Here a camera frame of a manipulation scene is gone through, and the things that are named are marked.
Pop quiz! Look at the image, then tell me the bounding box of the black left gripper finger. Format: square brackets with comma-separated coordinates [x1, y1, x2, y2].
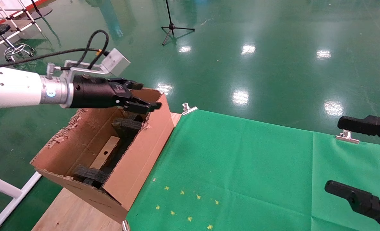
[120, 96, 162, 115]
[108, 78, 144, 92]

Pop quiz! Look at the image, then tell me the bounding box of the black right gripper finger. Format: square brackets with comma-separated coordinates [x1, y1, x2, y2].
[337, 115, 380, 148]
[324, 180, 380, 231]

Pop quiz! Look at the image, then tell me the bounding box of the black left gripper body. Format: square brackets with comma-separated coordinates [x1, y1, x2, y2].
[70, 74, 128, 109]

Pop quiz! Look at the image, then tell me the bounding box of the small brown cardboard box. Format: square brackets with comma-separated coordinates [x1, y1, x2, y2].
[90, 136, 121, 170]

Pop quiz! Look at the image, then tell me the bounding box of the large open brown carton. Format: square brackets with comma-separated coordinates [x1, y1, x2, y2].
[30, 87, 175, 224]

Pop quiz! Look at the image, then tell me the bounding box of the black foam block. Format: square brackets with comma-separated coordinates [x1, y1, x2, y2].
[73, 164, 110, 189]
[112, 112, 145, 141]

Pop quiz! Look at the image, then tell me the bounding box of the black tripod stand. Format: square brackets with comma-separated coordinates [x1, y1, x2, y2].
[162, 0, 195, 46]

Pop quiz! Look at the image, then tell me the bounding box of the black round-base pole stand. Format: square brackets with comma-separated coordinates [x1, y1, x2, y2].
[29, 0, 53, 19]

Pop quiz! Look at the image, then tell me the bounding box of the green table cloth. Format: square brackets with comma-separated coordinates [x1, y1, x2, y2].
[126, 109, 380, 231]

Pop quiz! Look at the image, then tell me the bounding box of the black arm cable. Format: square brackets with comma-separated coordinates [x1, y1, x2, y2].
[0, 30, 110, 71]

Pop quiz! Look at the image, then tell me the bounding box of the white metal stand frame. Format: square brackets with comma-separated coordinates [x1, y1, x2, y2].
[0, 171, 43, 231]

